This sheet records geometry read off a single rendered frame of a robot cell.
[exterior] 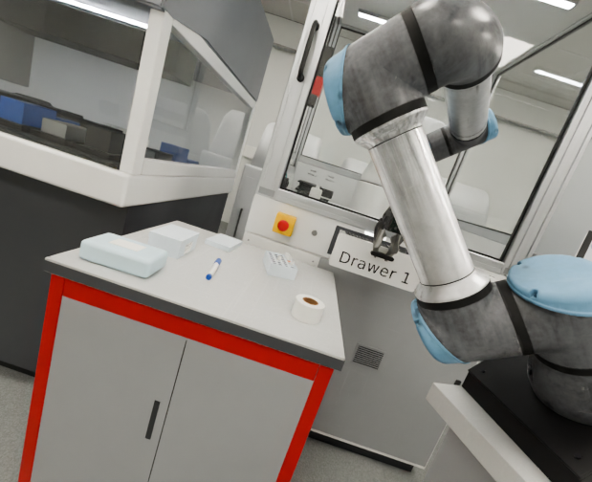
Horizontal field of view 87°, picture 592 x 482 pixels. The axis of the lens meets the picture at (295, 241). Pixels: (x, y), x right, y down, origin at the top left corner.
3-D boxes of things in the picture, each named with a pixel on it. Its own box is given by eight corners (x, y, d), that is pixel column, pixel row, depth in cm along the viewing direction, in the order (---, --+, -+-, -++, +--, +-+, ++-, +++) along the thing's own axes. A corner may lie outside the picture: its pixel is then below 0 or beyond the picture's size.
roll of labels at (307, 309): (294, 305, 77) (298, 291, 76) (320, 316, 76) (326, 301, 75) (287, 317, 70) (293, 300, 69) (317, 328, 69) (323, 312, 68)
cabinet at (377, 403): (423, 483, 133) (506, 317, 117) (193, 405, 135) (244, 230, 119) (381, 359, 227) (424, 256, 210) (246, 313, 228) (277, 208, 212)
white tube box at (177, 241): (177, 259, 81) (182, 241, 80) (144, 249, 81) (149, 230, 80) (195, 249, 94) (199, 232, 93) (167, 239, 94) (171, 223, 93)
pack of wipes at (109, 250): (165, 267, 75) (170, 250, 74) (145, 280, 65) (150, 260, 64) (104, 248, 74) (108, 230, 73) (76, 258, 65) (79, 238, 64)
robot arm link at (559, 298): (652, 364, 41) (638, 281, 37) (531, 376, 47) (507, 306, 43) (602, 305, 51) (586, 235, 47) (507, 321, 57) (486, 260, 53)
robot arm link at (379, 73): (542, 373, 45) (405, -11, 38) (433, 383, 51) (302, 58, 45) (520, 329, 55) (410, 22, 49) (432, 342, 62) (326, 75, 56)
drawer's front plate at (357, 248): (413, 293, 102) (427, 261, 99) (328, 264, 102) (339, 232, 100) (411, 291, 103) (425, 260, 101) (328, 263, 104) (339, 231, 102)
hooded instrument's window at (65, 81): (123, 172, 94) (156, 9, 85) (-419, -8, 97) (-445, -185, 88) (230, 176, 206) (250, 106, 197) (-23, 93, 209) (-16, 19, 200)
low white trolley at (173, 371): (239, 626, 76) (345, 359, 60) (0, 541, 77) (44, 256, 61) (274, 435, 133) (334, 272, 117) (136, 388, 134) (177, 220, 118)
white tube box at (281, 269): (294, 280, 94) (297, 269, 94) (267, 274, 92) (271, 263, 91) (286, 266, 106) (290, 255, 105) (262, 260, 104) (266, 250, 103)
